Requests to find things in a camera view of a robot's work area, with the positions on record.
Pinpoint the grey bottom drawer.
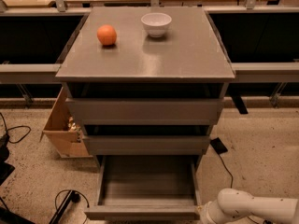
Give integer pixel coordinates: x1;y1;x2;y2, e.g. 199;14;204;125
85;155;200;221

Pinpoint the grey drawer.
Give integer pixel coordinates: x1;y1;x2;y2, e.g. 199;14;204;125
66;98;223;125
85;155;200;221
83;125;210;155

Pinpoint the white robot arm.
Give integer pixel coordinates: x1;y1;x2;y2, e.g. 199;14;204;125
197;189;299;224

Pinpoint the grey drawer cabinet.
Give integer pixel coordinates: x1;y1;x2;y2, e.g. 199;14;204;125
55;6;235;173

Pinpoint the grey top drawer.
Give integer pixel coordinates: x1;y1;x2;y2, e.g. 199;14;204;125
66;98;223;125

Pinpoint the grey middle drawer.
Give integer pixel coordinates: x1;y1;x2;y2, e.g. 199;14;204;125
83;125;210;155

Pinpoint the black power adapter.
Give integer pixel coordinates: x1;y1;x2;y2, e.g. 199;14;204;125
210;138;228;155

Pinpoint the white ceramic bowl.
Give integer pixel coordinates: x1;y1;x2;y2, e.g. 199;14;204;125
141;12;172;37

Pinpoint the orange fruit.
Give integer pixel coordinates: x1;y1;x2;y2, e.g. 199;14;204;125
97;24;117;46

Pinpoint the brown cardboard box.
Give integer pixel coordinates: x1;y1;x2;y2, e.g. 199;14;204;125
43;89;90;158

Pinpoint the black stand leg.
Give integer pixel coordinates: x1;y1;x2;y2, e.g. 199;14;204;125
49;190;75;224

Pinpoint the black equipment left edge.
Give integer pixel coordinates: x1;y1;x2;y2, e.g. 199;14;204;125
0;134;35;224

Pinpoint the black adapter cable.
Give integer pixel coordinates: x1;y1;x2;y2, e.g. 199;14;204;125
218;152;274;224

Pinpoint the black cable bottom left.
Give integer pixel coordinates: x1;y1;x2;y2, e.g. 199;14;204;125
54;189;91;224

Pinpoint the grey metal rail frame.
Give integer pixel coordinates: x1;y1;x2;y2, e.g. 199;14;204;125
0;0;299;107

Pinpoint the black cable left loop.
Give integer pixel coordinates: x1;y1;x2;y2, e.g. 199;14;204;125
0;112;32;145

